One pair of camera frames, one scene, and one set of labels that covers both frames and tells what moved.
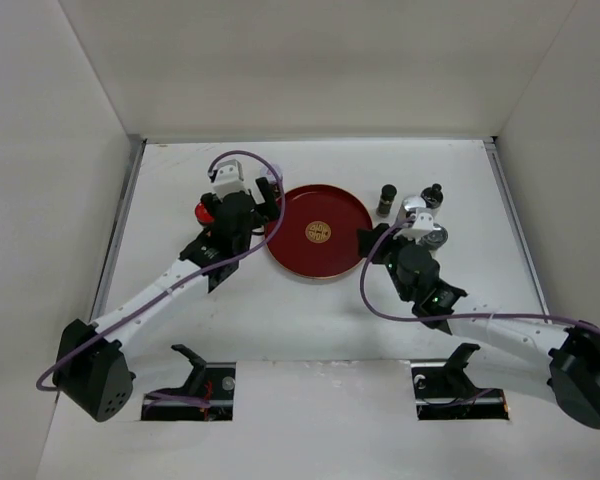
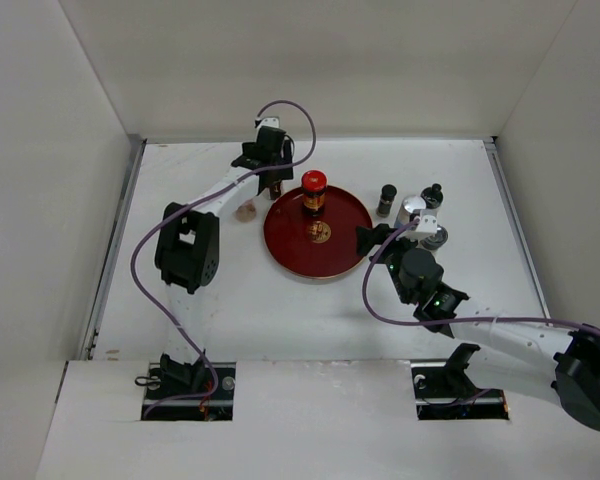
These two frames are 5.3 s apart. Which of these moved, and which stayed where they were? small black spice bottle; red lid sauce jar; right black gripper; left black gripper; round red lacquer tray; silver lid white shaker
Moved: left black gripper; red lid sauce jar
Stayed: right black gripper; round red lacquer tray; silver lid white shaker; small black spice bottle
